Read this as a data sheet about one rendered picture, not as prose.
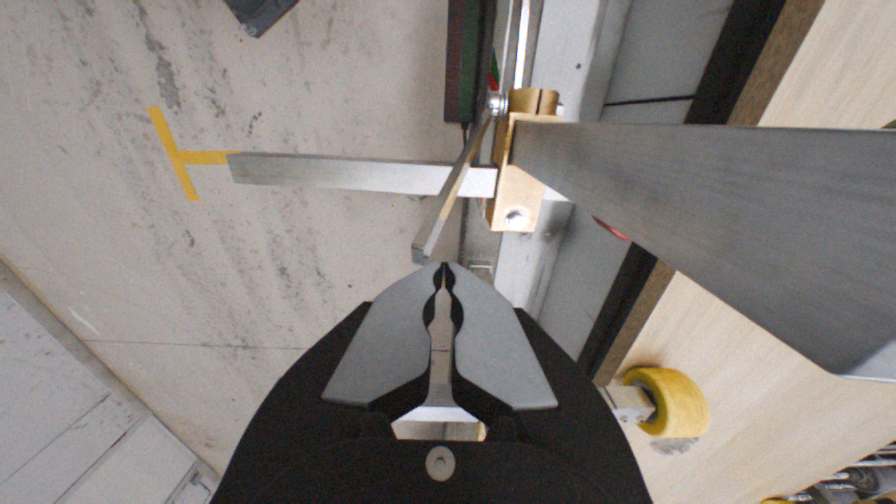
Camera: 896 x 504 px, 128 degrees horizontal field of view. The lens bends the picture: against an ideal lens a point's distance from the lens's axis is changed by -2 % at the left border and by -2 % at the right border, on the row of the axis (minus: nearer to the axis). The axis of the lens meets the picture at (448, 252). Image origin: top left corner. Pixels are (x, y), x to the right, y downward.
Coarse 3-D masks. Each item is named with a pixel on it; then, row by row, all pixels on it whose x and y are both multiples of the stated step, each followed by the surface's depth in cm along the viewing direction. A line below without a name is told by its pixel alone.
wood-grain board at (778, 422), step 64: (832, 0) 15; (768, 64) 18; (832, 64) 17; (640, 320) 30; (704, 320) 29; (704, 384) 36; (768, 384) 36; (832, 384) 37; (640, 448) 46; (704, 448) 46; (768, 448) 47; (832, 448) 48
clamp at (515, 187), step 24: (528, 96) 21; (552, 96) 21; (504, 120) 23; (528, 120) 22; (552, 120) 22; (504, 144) 23; (504, 168) 24; (504, 192) 25; (528, 192) 25; (504, 216) 26; (528, 216) 26
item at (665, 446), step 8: (656, 440) 43; (664, 440) 43; (672, 440) 43; (680, 440) 42; (688, 440) 42; (696, 440) 42; (656, 448) 45; (664, 448) 43; (672, 448) 43; (680, 448) 43; (688, 448) 42
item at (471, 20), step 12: (468, 0) 30; (468, 12) 30; (468, 24) 31; (468, 36) 32; (468, 48) 32; (468, 60) 33; (468, 72) 34; (468, 84) 34; (468, 96) 35; (468, 108) 36
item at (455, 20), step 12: (456, 0) 30; (456, 12) 30; (456, 24) 31; (456, 36) 32; (456, 48) 32; (456, 60) 33; (456, 72) 34; (456, 84) 34; (456, 96) 35; (456, 108) 36
